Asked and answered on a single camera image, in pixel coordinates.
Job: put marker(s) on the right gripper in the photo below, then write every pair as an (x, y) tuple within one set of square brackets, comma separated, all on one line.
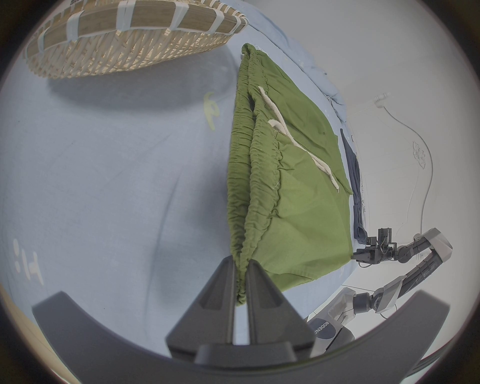
[(371, 255)]

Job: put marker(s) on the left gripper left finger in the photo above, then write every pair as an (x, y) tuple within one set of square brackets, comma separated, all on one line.
[(210, 315)]

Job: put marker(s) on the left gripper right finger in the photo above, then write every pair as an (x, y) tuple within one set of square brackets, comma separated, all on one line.
[(270, 315)]

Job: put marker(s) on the green shorts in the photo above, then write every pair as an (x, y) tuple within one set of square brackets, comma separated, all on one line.
[(300, 210)]

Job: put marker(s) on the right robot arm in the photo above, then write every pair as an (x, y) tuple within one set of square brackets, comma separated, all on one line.
[(438, 243)]

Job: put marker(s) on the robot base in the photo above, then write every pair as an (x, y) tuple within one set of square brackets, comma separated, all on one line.
[(330, 326)]

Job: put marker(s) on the dark blue garment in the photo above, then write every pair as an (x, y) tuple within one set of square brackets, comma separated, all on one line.
[(356, 187)]

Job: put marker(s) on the bed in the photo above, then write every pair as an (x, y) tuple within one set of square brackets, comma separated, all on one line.
[(112, 180)]

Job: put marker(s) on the round woven basket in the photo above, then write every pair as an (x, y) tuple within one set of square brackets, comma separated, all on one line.
[(123, 45)]

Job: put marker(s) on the pale blue quilt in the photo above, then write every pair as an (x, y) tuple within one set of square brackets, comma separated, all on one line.
[(300, 63)]

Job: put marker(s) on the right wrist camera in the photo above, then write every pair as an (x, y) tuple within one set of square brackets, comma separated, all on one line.
[(384, 235)]

